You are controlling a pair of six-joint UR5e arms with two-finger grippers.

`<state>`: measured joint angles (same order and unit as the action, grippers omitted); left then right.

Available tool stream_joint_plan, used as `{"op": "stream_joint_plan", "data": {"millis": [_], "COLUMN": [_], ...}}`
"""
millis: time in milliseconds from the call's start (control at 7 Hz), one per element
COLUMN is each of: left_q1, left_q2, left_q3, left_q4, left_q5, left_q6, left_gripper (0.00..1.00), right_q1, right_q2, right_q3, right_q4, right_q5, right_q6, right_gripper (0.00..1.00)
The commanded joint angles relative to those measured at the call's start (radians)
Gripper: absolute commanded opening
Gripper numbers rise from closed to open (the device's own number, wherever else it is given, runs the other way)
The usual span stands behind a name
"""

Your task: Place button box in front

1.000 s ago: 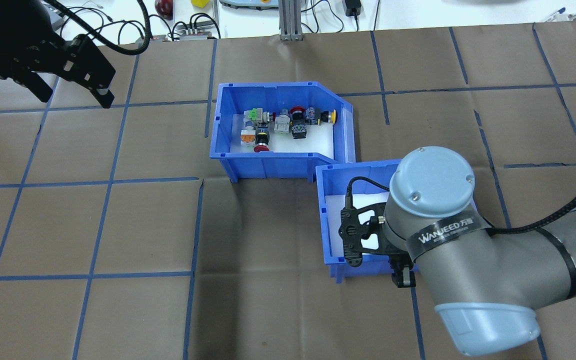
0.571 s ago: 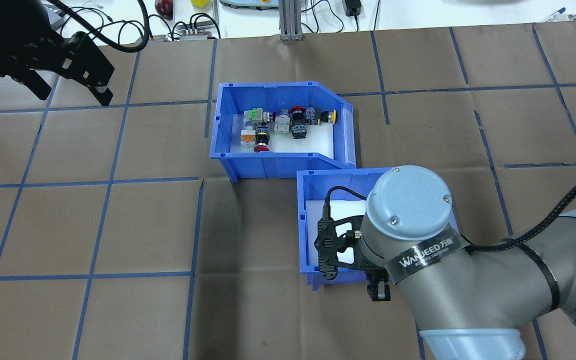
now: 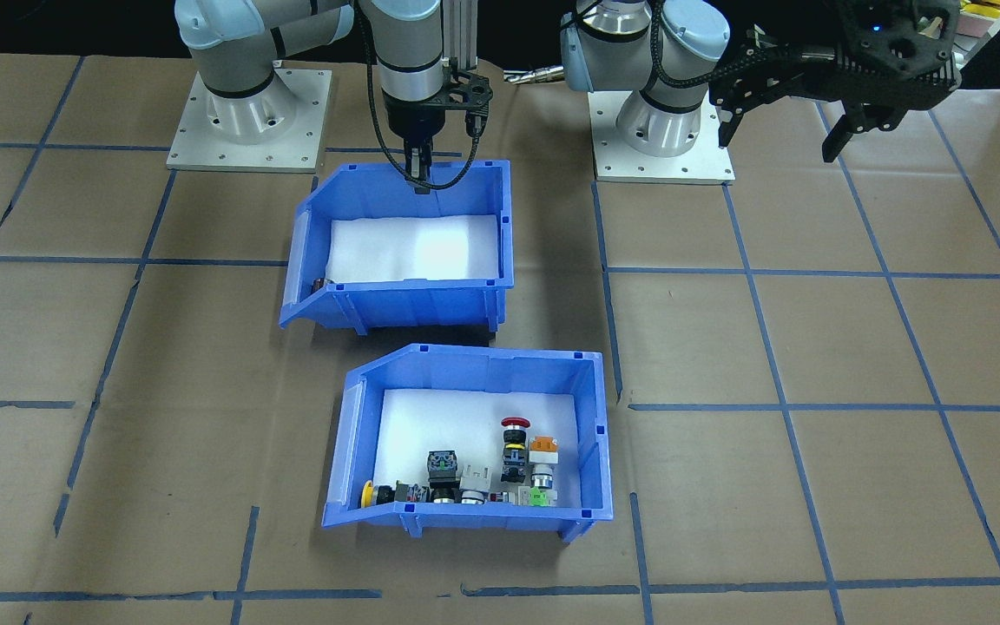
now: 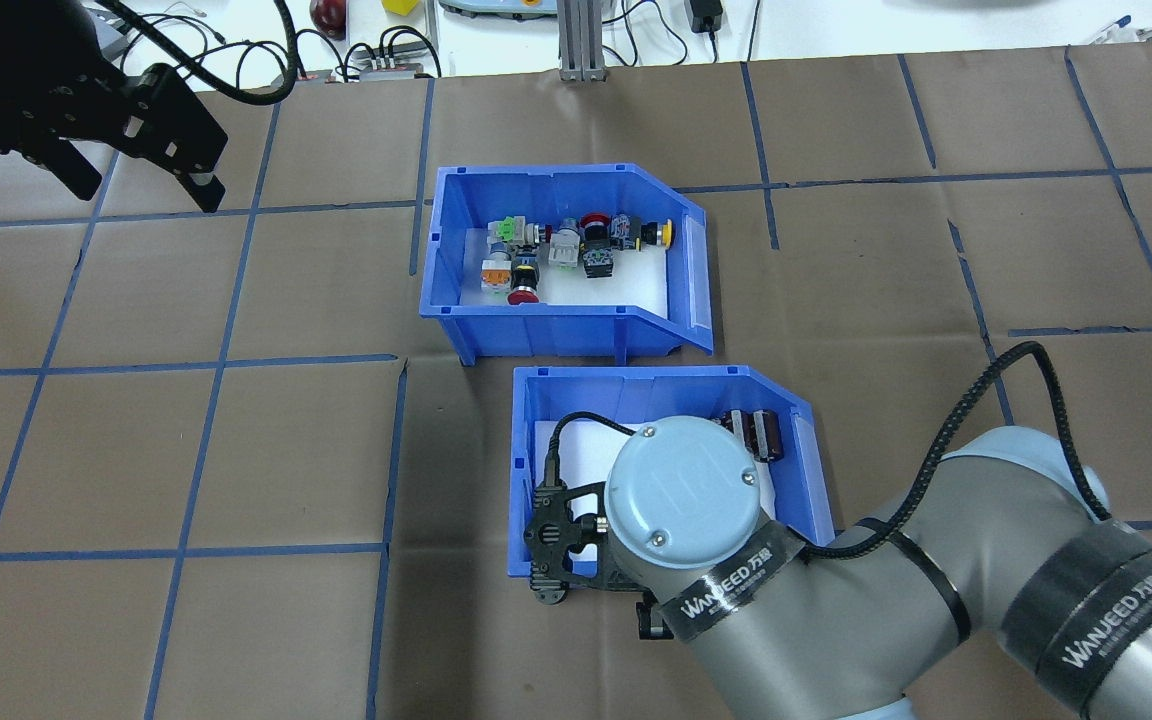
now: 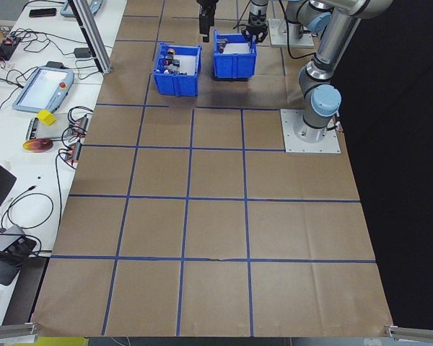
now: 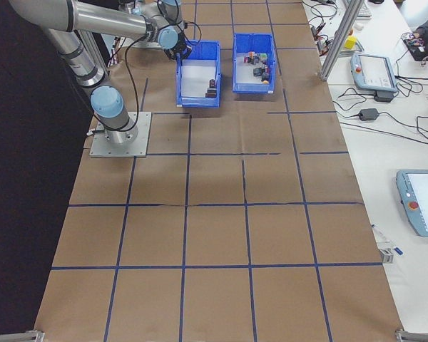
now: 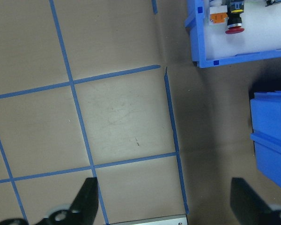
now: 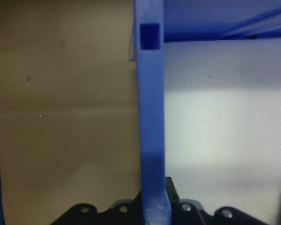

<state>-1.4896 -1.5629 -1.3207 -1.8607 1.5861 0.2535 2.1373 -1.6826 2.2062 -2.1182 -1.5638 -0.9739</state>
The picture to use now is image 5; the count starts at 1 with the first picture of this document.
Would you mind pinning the blue storage bin holding buttons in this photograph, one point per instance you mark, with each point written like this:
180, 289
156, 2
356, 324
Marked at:
177, 84

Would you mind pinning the red black push button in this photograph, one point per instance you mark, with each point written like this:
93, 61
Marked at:
222, 47

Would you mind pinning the yellow mushroom push button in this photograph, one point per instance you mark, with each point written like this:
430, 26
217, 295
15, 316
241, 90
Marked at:
170, 53

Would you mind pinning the small black box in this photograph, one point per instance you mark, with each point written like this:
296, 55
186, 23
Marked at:
56, 65

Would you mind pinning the white contact block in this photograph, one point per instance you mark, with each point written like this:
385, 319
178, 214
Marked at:
175, 65

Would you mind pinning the black power adapter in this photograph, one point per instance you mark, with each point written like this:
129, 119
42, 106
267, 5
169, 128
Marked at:
82, 53

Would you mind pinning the light blue teach pendant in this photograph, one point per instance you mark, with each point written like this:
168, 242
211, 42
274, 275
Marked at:
43, 90
66, 8

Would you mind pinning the orange black adapter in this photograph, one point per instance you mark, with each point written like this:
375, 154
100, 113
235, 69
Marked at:
80, 124
74, 153

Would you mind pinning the black smartphone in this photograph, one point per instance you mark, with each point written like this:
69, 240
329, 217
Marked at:
42, 12

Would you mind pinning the yellow cube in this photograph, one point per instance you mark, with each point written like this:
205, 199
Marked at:
46, 117

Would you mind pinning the grey flat device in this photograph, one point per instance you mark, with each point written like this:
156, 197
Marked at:
48, 132

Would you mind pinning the black electronics board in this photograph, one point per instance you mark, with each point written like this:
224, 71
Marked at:
5, 47

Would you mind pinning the red yellow mango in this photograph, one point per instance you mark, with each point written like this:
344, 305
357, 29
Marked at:
38, 145

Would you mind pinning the grey docking hub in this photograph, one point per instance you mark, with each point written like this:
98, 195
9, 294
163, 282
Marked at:
7, 241

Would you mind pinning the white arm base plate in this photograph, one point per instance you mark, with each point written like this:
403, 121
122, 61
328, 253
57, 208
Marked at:
324, 144
276, 36

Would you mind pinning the aluminium profile post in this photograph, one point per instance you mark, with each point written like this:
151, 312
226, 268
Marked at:
92, 39

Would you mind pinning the black frame cover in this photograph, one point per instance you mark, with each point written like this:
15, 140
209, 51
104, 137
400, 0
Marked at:
400, 144

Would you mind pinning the aluminium rail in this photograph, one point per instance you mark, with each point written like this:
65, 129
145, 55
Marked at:
415, 332
11, 329

